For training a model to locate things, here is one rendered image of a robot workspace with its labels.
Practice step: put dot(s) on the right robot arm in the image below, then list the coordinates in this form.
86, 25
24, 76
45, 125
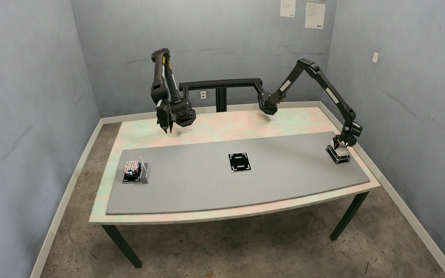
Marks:
160, 93

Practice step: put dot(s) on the white tube carrier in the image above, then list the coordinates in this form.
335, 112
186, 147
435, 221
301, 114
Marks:
342, 150

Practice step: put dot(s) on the black vial rack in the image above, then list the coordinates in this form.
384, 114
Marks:
134, 176

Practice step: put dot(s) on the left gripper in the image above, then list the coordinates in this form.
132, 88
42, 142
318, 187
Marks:
337, 138

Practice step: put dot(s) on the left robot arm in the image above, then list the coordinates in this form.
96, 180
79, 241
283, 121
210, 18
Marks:
315, 72

